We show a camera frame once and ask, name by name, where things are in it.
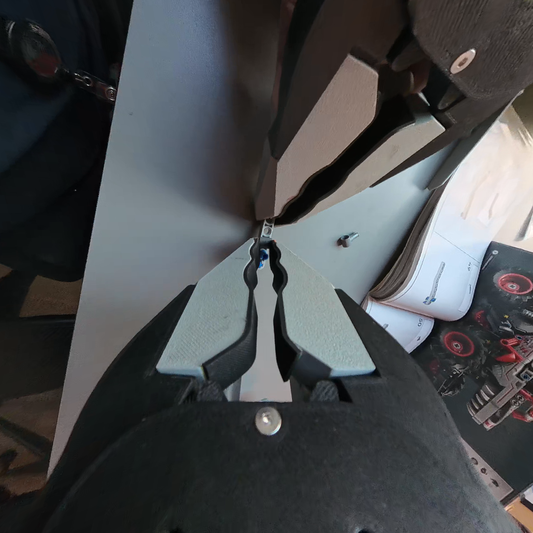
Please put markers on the white lego instruction booklet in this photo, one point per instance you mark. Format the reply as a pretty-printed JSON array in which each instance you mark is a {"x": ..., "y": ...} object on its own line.
[{"x": 458, "y": 233}]

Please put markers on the small grey lego connector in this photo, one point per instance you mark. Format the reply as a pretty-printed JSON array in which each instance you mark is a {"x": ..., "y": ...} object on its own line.
[{"x": 347, "y": 239}]

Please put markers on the person's dark blue clothing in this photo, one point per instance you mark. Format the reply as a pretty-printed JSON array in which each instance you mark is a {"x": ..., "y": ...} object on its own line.
[{"x": 50, "y": 166}]

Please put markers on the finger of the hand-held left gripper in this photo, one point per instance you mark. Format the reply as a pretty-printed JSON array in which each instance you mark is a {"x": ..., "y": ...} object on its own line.
[
  {"x": 320, "y": 125},
  {"x": 399, "y": 154}
]

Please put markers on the black monster truck lego box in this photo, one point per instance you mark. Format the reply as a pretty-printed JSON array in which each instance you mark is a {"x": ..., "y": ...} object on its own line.
[{"x": 479, "y": 374}]

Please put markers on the blue lego pin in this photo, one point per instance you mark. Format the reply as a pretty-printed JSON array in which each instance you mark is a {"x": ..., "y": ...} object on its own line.
[{"x": 261, "y": 260}]

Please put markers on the black badge reel clip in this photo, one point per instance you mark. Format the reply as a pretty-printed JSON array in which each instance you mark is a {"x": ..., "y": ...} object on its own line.
[{"x": 37, "y": 54}]

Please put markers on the light grey lego beam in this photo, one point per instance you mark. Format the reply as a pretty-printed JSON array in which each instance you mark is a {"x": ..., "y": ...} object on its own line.
[{"x": 266, "y": 229}]

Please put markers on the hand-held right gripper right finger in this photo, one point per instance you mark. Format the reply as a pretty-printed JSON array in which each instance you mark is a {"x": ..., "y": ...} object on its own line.
[{"x": 320, "y": 329}]

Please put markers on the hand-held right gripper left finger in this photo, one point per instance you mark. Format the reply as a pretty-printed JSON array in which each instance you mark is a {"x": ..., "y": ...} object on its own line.
[{"x": 208, "y": 316}]

